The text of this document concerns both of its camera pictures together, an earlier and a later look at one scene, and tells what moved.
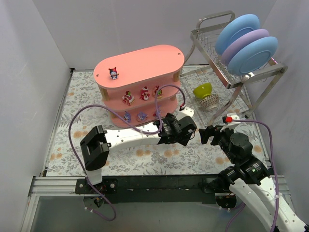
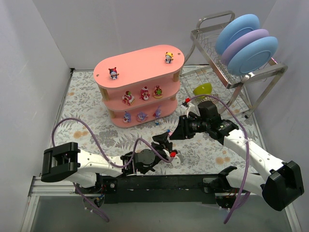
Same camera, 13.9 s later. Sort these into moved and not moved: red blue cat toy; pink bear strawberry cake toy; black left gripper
Moved: black left gripper
Not moved: red blue cat toy; pink bear strawberry cake toy
